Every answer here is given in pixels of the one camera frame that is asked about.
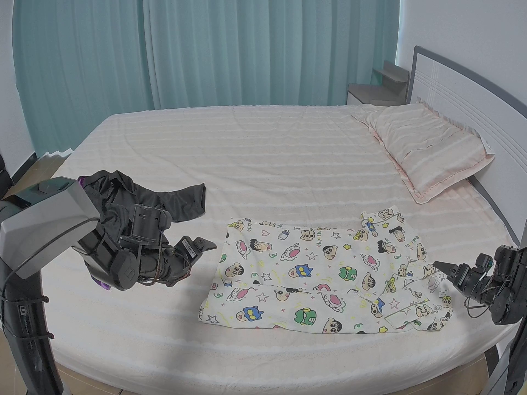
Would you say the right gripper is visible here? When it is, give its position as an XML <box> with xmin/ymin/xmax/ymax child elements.
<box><xmin>433</xmin><ymin>261</ymin><xmax>490</xmax><ymax>303</ymax></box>

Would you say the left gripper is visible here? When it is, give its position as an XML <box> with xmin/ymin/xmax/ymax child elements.
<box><xmin>171</xmin><ymin>236</ymin><xmax>218</xmax><ymax>272</ymax></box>

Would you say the white printed pyjama top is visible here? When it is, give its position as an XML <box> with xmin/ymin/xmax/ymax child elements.
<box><xmin>198</xmin><ymin>207</ymin><xmax>453</xmax><ymax>335</ymax></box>

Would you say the black garment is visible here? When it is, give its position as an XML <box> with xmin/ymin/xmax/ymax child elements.
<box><xmin>80</xmin><ymin>170</ymin><xmax>206</xmax><ymax>238</ymax></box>

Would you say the bed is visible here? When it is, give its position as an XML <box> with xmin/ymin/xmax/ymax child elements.
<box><xmin>0</xmin><ymin>46</ymin><xmax>527</xmax><ymax>392</ymax></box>

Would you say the purple garment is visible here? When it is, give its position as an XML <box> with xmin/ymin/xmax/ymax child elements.
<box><xmin>78</xmin><ymin>174</ymin><xmax>114</xmax><ymax>292</ymax></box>

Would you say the pale pink striped pillow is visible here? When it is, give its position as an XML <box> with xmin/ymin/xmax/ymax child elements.
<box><xmin>351</xmin><ymin>101</ymin><xmax>496</xmax><ymax>205</ymax></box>

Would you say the grey bedside table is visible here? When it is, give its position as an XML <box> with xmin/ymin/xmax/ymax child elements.
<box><xmin>348</xmin><ymin>60</ymin><xmax>410</xmax><ymax>106</ymax></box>

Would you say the black chair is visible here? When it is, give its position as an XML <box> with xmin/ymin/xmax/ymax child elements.
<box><xmin>0</xmin><ymin>155</ymin><xmax>11</xmax><ymax>198</ymax></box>

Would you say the blue-green curtain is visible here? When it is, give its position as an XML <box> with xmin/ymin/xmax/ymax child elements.
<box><xmin>12</xmin><ymin>0</ymin><xmax>157</xmax><ymax>159</ymax></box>
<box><xmin>142</xmin><ymin>0</ymin><xmax>402</xmax><ymax>108</ymax></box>

